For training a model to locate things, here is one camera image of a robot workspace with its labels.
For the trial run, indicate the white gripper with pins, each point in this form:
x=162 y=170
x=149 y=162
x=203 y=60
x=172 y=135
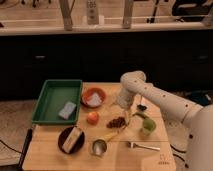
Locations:
x=125 y=100

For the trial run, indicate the dark red grape bunch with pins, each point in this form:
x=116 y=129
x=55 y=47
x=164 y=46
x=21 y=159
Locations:
x=116 y=123

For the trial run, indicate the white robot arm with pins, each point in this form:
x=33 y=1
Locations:
x=197 y=118

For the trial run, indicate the black spoon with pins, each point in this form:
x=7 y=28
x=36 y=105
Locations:
x=141 y=106

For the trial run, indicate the silver fork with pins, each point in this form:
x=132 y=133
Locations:
x=134 y=145

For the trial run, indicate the white crumpled cloth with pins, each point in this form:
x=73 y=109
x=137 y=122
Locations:
x=94 y=100

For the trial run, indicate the orange fruit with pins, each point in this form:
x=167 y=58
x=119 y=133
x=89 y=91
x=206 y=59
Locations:
x=93 y=117

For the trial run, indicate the orange bowl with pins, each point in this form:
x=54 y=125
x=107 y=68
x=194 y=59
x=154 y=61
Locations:
x=90 y=91

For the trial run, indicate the metal measuring cup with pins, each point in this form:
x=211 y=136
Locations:
x=99 y=146

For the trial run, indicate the sandwich slice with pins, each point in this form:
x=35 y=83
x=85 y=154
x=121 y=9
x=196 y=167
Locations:
x=71 y=139

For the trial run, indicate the blue grey sponge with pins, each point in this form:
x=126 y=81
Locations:
x=67 y=110

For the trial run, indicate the dark round plate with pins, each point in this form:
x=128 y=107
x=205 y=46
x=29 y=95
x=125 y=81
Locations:
x=63 y=136

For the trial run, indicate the green plastic tray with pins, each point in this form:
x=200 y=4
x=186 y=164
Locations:
x=55 y=93

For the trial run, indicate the dark cabinet counter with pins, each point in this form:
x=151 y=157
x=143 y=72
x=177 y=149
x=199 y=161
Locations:
x=173 y=60

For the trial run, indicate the grey remote control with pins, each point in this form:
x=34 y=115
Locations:
x=92 y=12

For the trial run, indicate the black handled tool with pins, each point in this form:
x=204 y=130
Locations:
x=26 y=144

